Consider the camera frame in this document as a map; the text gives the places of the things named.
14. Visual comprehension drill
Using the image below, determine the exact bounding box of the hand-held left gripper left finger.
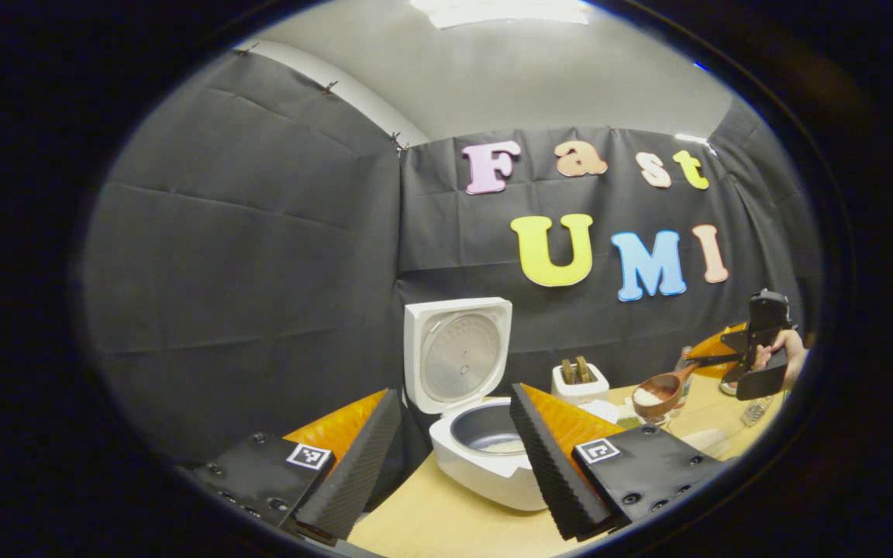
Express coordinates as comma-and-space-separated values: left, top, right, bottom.
187, 389, 403, 543

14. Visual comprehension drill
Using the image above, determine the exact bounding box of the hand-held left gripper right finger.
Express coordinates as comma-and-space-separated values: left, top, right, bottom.
510, 383, 726, 542

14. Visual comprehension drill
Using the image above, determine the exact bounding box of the brown wooden spoon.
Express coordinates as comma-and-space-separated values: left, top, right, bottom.
632, 360, 743, 420

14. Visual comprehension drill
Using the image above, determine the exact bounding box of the white rice cooker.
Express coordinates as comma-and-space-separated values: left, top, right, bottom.
404, 298, 550, 512

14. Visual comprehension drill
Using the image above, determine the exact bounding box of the clear plastic bottle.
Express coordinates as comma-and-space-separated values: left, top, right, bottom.
673, 346, 696, 413

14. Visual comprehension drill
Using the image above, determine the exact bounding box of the white toaster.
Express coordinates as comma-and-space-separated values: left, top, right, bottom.
551, 363, 611, 406

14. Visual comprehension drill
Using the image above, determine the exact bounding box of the black backdrop cloth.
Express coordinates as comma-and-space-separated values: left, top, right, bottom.
78, 50, 823, 466

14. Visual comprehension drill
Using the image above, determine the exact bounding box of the large ceiling light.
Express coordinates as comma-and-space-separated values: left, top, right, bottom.
409, 0, 591, 29

